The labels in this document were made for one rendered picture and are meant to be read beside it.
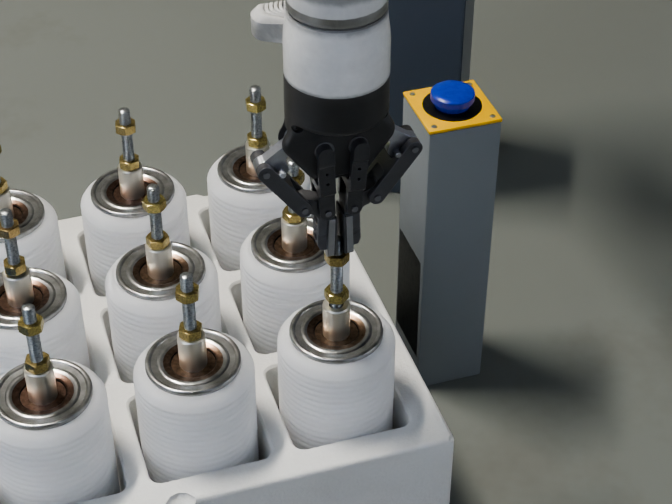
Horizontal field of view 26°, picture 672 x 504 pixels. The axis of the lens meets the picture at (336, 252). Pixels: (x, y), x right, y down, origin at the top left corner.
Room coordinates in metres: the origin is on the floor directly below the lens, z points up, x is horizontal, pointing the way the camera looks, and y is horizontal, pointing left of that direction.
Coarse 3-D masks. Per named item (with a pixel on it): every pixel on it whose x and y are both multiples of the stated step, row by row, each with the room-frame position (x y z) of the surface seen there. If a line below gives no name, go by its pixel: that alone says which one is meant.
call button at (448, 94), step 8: (448, 80) 1.13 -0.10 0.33; (456, 80) 1.13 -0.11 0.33; (432, 88) 1.11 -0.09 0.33; (440, 88) 1.11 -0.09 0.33; (448, 88) 1.11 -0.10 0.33; (456, 88) 1.11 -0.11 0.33; (464, 88) 1.11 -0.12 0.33; (472, 88) 1.11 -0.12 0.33; (432, 96) 1.10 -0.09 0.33; (440, 96) 1.10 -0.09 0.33; (448, 96) 1.10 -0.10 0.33; (456, 96) 1.10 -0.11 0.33; (464, 96) 1.10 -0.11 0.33; (472, 96) 1.10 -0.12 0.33; (440, 104) 1.09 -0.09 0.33; (448, 104) 1.09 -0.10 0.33; (456, 104) 1.09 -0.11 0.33; (464, 104) 1.09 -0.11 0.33; (448, 112) 1.09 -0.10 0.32; (456, 112) 1.09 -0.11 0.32
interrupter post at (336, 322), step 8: (328, 304) 0.87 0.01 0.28; (344, 304) 0.87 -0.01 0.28; (328, 312) 0.86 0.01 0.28; (336, 312) 0.86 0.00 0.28; (344, 312) 0.86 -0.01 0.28; (328, 320) 0.86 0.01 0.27; (336, 320) 0.86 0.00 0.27; (344, 320) 0.86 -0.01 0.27; (328, 328) 0.86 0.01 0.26; (336, 328) 0.86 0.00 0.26; (344, 328) 0.86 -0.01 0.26; (328, 336) 0.86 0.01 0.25; (336, 336) 0.86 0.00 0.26; (344, 336) 0.86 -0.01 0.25
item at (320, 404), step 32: (288, 320) 0.89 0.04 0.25; (384, 320) 0.89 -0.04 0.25; (288, 352) 0.85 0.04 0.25; (384, 352) 0.85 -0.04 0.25; (288, 384) 0.85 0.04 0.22; (320, 384) 0.83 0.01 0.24; (352, 384) 0.83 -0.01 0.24; (384, 384) 0.85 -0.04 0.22; (288, 416) 0.85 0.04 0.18; (320, 416) 0.83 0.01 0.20; (352, 416) 0.83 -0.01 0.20; (384, 416) 0.85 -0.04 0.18
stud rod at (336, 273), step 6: (342, 240) 0.87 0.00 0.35; (342, 246) 0.87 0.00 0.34; (336, 252) 0.87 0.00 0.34; (342, 252) 0.87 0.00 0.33; (330, 270) 0.87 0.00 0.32; (336, 270) 0.87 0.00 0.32; (342, 270) 0.87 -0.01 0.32; (330, 276) 0.87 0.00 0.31; (336, 276) 0.87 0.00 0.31; (342, 276) 0.87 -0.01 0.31; (330, 282) 0.87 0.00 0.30; (336, 282) 0.87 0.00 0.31; (342, 282) 0.87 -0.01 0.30; (330, 288) 0.87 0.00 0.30; (336, 288) 0.87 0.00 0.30; (342, 288) 0.87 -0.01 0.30; (336, 306) 0.87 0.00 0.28
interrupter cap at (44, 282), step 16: (32, 272) 0.95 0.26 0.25; (48, 272) 0.94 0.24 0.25; (0, 288) 0.93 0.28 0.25; (48, 288) 0.92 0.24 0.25; (64, 288) 0.92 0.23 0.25; (0, 304) 0.91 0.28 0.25; (48, 304) 0.90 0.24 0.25; (64, 304) 0.91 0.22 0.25; (0, 320) 0.88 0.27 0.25; (16, 320) 0.88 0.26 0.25; (48, 320) 0.89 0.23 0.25
